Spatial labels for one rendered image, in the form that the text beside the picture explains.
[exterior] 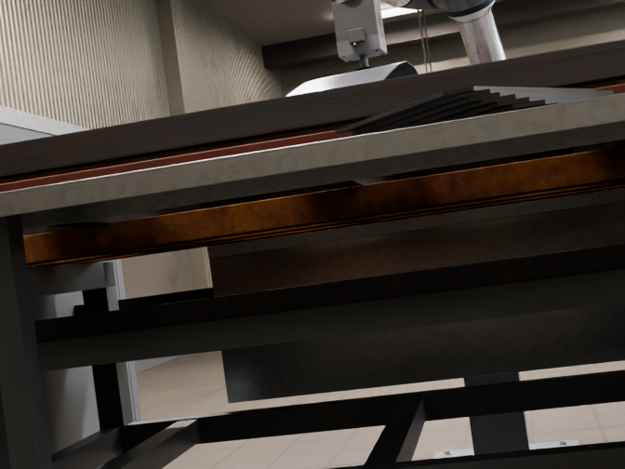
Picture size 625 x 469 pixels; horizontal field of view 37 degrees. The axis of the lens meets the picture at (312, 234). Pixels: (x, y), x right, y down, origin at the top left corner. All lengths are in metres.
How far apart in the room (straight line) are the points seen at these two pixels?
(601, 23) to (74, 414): 10.13
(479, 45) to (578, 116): 1.28
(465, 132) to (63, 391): 1.46
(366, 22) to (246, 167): 0.79
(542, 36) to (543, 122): 10.74
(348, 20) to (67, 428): 1.15
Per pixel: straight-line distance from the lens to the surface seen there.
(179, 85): 7.98
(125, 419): 2.27
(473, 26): 2.32
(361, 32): 1.82
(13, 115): 2.27
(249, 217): 1.57
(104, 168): 1.51
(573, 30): 11.83
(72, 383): 2.35
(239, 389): 2.28
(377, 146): 1.07
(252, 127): 1.44
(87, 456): 2.10
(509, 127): 1.07
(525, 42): 11.79
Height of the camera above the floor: 0.62
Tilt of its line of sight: 1 degrees up
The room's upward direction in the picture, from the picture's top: 8 degrees counter-clockwise
